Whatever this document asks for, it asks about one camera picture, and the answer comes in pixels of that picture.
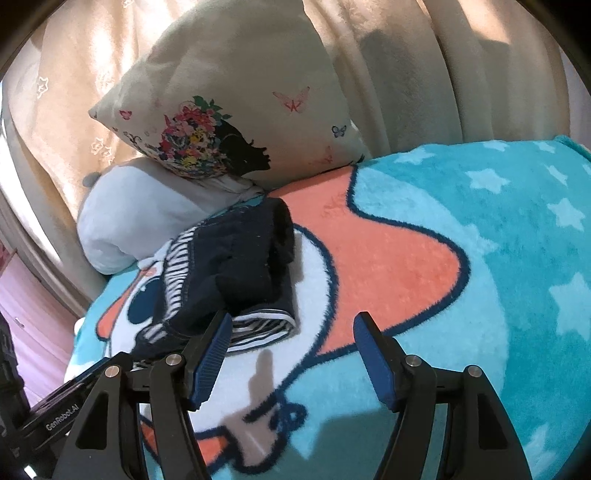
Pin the grey plush pillow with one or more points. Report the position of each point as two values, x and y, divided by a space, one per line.
134 217

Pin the teal cartoon printed blanket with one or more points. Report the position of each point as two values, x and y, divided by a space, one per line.
438 277

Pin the beige padded bed frame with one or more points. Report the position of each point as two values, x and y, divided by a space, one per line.
37 217

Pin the navy and striped pants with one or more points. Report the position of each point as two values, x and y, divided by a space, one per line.
231 267

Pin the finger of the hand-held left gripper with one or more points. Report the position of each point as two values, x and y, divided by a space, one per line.
141 374

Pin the peach star-pattern curtain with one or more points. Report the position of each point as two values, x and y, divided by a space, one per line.
78 78

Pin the cream floral print cushion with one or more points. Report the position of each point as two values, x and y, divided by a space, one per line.
231 106

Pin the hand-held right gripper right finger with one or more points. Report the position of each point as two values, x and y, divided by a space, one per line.
378 364

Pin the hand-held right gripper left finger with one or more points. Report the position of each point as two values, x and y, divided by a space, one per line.
210 364

